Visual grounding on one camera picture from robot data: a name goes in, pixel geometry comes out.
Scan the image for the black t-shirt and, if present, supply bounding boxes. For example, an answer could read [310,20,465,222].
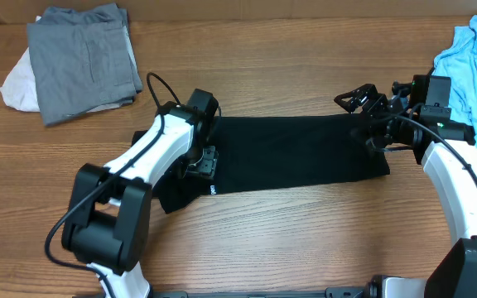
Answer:
[152,114,390,214]

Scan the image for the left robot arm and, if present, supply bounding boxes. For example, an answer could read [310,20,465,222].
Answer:
[61,89,220,297]

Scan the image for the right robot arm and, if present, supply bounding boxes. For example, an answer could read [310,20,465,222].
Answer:
[334,74,477,298]

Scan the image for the folded grey shorts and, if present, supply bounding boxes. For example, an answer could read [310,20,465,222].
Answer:
[26,3,142,126]

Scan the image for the white cloth under shorts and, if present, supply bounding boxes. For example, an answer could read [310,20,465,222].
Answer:
[0,16,122,113]

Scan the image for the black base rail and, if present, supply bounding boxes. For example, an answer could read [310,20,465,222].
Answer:
[72,286,380,298]

